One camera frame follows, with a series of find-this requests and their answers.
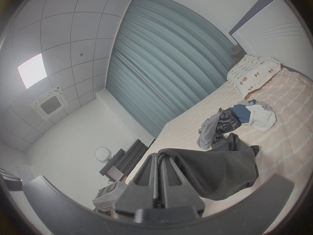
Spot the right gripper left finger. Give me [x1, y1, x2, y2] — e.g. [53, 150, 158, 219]
[114, 153, 158, 217]

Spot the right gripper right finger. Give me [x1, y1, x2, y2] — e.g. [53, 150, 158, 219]
[158, 155, 205, 216]

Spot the black T-shirt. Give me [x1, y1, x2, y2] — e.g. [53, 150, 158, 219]
[158, 132, 260, 201]

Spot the bed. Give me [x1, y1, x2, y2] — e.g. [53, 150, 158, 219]
[126, 0, 313, 218]

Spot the black chest of drawers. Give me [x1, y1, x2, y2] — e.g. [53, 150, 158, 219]
[99, 139, 150, 182]

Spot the round white mirror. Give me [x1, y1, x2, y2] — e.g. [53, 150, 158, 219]
[95, 146, 111, 162]

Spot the grey garment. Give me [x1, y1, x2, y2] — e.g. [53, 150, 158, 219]
[198, 108, 223, 149]

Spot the blue-green curtain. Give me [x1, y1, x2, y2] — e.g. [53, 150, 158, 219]
[105, 53, 181, 139]
[114, 0, 241, 114]

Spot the black shiny garment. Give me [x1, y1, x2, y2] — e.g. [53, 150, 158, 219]
[215, 108, 243, 134]

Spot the dark blue garment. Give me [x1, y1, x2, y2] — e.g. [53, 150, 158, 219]
[230, 99, 257, 125]

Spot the white garment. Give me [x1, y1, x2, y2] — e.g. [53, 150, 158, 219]
[245, 101, 277, 133]

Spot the ceiling air conditioner vent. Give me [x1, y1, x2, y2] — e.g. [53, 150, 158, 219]
[30, 85, 69, 121]

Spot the white printed pillow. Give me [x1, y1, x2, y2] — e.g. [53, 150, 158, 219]
[227, 54, 282, 99]

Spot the square ceiling light panel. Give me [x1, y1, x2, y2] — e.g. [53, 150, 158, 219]
[18, 53, 47, 89]

